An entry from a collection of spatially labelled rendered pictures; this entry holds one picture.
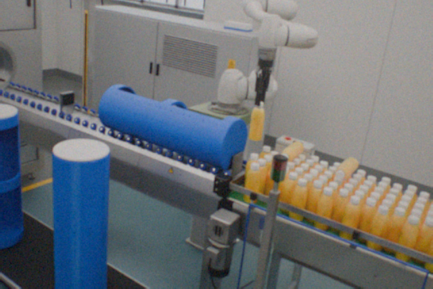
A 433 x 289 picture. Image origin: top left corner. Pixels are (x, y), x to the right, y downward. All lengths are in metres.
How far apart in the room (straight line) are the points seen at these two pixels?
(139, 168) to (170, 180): 0.23
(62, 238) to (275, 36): 1.47
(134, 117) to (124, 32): 2.43
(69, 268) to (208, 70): 2.37
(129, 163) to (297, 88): 2.93
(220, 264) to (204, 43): 2.46
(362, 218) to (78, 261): 1.44
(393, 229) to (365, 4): 3.20
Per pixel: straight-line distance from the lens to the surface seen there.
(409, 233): 2.04
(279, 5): 2.74
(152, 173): 2.64
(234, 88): 3.02
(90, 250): 2.54
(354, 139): 5.12
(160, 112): 2.53
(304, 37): 2.23
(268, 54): 2.21
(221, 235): 2.21
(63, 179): 2.35
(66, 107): 3.24
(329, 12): 5.05
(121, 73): 5.06
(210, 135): 2.34
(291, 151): 2.28
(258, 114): 2.30
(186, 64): 4.43
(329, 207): 2.10
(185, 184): 2.51
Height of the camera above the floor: 1.96
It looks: 19 degrees down
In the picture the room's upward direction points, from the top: 6 degrees clockwise
